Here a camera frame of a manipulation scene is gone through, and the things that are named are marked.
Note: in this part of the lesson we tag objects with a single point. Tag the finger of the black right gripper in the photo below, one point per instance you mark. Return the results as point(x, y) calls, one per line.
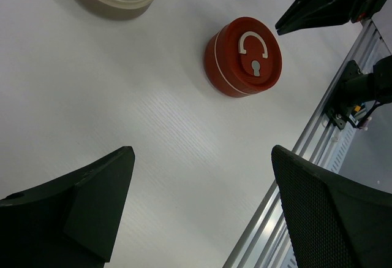
point(305, 14)

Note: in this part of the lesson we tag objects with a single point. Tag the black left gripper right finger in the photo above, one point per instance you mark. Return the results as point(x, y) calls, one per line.
point(365, 214)

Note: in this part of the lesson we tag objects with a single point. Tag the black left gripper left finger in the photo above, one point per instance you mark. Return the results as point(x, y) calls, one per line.
point(70, 221)

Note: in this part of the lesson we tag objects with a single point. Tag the red round lid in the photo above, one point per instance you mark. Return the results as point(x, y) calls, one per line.
point(260, 53)

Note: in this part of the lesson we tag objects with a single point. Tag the red-based metal lunch tin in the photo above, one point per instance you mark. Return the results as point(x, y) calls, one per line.
point(223, 67)

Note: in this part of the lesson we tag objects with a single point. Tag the aluminium mounting rail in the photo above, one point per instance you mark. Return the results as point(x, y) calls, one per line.
point(265, 242)

